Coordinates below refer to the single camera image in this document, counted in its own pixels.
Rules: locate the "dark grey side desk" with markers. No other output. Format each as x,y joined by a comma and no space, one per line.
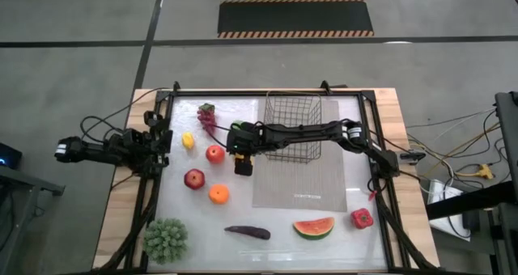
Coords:
24,186

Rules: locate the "toy watermelon slice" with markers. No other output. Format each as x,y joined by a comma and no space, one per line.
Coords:
314,228

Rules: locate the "bright red toy apple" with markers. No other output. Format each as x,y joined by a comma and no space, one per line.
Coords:
215,154

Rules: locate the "black upright panel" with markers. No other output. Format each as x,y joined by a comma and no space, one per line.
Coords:
508,133

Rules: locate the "dark purple toy eggplant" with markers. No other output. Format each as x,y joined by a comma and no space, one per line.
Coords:
249,232

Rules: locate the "yellow toy lemon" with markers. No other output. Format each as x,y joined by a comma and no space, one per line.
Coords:
188,140

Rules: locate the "small black mounted device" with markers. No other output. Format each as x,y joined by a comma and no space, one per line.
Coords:
413,155

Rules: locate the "white paper sheet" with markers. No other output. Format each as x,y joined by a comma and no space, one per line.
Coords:
441,194

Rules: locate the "black hazard-striped floor mat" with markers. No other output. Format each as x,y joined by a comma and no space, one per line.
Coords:
295,18

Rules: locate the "green toy apple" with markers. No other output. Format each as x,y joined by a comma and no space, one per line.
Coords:
238,125

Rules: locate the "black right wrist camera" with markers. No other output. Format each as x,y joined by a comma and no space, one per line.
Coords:
243,168

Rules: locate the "orange toy orange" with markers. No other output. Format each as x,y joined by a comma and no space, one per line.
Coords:
219,194

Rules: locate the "purple toy grape bunch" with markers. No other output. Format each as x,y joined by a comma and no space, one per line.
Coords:
207,119

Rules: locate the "black device with blue light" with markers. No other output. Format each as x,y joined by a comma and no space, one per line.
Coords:
8,155

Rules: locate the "green bushy toy plant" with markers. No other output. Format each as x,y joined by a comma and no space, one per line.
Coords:
165,240

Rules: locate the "black metal table frame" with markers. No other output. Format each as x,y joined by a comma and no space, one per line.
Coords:
243,93

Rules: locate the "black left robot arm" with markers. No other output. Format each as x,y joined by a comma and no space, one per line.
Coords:
101,149

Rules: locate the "red toy bell pepper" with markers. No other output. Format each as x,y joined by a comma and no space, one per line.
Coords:
362,218

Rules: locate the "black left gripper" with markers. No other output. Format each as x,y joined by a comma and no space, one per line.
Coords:
162,141

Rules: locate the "yellow power splitter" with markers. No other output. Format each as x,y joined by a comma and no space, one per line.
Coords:
483,172

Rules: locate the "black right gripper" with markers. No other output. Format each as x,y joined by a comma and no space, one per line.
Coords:
247,139

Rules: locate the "black side table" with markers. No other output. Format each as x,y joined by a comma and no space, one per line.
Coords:
465,200

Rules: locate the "white glossy table sheet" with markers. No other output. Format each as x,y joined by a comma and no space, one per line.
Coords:
202,250

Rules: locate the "grey woven placemat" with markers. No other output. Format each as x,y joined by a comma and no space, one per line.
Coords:
299,182

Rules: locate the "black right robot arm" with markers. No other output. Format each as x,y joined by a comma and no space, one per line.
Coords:
307,131

